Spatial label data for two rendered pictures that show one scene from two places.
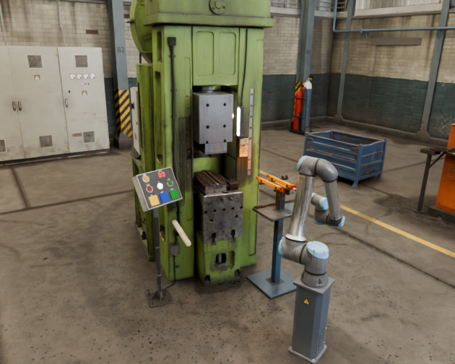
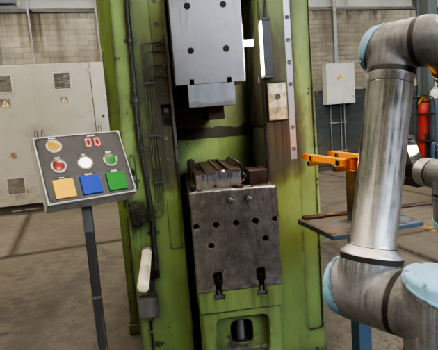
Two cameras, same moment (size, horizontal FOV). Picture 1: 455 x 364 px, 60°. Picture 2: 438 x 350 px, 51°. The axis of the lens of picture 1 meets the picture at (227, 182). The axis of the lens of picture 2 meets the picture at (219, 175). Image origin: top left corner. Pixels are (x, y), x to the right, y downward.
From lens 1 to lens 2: 1.68 m
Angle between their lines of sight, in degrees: 19
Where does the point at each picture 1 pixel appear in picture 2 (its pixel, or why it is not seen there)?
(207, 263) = (210, 338)
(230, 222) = (253, 250)
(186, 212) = (169, 233)
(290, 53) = not seen: hidden behind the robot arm
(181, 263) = (167, 337)
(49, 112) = not seen: hidden behind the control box
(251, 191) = (303, 194)
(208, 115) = (190, 26)
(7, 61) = (30, 82)
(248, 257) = (307, 333)
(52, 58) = (83, 76)
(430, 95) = not seen: outside the picture
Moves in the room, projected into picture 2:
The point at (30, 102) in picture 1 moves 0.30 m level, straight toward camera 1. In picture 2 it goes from (55, 131) to (53, 132)
